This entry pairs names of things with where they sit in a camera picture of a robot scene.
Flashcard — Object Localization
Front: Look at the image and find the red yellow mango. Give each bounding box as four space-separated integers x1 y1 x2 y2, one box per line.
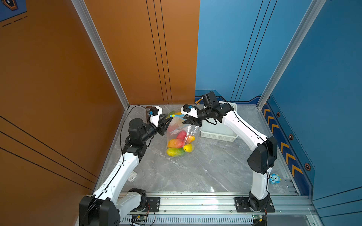
177 131 188 141

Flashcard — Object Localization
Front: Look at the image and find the clear zip-top bag blue zipper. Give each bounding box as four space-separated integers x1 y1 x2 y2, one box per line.
166 111 200 158

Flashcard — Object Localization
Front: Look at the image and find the red orange long mango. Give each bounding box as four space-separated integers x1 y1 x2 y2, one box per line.
167 138 185 148

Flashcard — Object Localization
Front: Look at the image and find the green mango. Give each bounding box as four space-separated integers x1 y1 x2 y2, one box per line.
166 148 185 157

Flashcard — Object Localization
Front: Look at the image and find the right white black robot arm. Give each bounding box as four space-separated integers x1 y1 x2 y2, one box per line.
181 92 278 212

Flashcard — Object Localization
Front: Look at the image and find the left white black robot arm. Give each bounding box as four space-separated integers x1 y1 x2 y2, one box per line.
79 114 172 226

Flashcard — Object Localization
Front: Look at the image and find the dark red wooden stand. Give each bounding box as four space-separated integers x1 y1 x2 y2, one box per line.
146 105 153 117

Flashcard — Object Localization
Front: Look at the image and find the white perforated plastic basket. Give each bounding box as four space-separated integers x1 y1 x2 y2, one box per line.
200 102 239 142

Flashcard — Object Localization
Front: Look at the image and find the small white plastic object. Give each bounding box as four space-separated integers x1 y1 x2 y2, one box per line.
128 171 137 182

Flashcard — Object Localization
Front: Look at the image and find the green circuit board left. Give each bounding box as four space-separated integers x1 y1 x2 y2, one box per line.
131 215 148 224

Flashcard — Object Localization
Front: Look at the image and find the green circuit board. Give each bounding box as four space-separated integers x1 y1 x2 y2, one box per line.
131 215 148 224
253 214 267 223

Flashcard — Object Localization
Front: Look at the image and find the blue owl toy block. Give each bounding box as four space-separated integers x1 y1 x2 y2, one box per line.
269 174 281 184

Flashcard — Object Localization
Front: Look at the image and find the green circuit board right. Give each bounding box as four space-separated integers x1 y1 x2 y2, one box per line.
253 214 267 223

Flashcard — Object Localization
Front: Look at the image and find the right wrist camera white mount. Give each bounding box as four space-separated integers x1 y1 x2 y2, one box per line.
181 104 198 118

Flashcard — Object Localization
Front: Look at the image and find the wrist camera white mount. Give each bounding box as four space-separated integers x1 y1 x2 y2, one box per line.
148 106 163 127
181 104 198 118

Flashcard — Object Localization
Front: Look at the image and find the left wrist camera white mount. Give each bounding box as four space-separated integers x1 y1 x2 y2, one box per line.
148 106 163 127

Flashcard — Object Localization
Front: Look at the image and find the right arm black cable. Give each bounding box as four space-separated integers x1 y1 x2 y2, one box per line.
205 95 272 195

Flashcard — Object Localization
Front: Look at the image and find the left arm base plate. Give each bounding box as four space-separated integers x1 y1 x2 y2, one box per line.
132 197 161 213

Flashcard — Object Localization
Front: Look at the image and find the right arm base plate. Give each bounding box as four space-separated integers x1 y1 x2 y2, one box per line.
234 196 275 214

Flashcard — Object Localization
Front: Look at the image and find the aluminium rail frame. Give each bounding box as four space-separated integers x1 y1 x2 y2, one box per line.
74 193 324 226

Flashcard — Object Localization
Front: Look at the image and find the left corner aluminium post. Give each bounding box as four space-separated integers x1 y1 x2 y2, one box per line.
71 0 130 110

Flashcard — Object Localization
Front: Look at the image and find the corner aluminium post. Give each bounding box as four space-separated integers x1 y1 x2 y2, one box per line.
71 0 130 110
257 0 326 110

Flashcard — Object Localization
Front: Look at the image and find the right corner aluminium post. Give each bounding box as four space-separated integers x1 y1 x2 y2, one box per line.
257 0 326 110

